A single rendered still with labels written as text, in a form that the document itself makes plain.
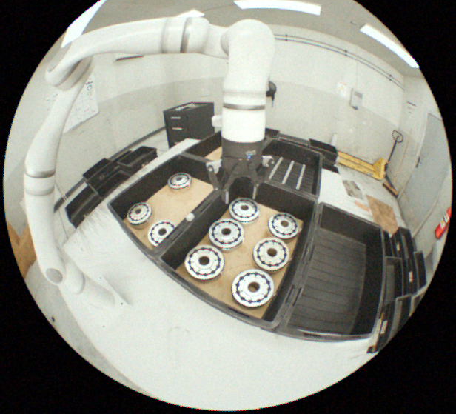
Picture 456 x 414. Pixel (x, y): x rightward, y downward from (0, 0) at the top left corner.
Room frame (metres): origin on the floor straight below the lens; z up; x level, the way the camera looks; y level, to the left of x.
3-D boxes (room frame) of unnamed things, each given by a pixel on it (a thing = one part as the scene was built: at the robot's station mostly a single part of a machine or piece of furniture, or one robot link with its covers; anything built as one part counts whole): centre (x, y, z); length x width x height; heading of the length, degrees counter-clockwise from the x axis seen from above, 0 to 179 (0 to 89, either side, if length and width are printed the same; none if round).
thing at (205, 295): (0.22, -0.06, 0.92); 0.40 x 0.30 x 0.02; 149
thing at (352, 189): (0.63, -0.88, 0.71); 0.22 x 0.19 x 0.01; 155
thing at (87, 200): (0.58, 1.30, 0.37); 0.40 x 0.30 x 0.45; 155
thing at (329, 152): (1.58, -1.19, 0.37); 0.40 x 0.30 x 0.45; 65
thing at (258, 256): (0.18, -0.12, 0.86); 0.10 x 0.10 x 0.01
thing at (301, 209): (0.22, -0.06, 0.87); 0.40 x 0.30 x 0.11; 149
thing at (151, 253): (0.37, 0.20, 0.92); 0.40 x 0.30 x 0.02; 149
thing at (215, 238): (0.26, 0.00, 0.86); 0.10 x 0.10 x 0.01
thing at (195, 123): (2.16, 0.53, 0.45); 0.60 x 0.45 x 0.90; 155
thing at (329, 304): (0.06, -0.32, 0.87); 0.40 x 0.30 x 0.11; 149
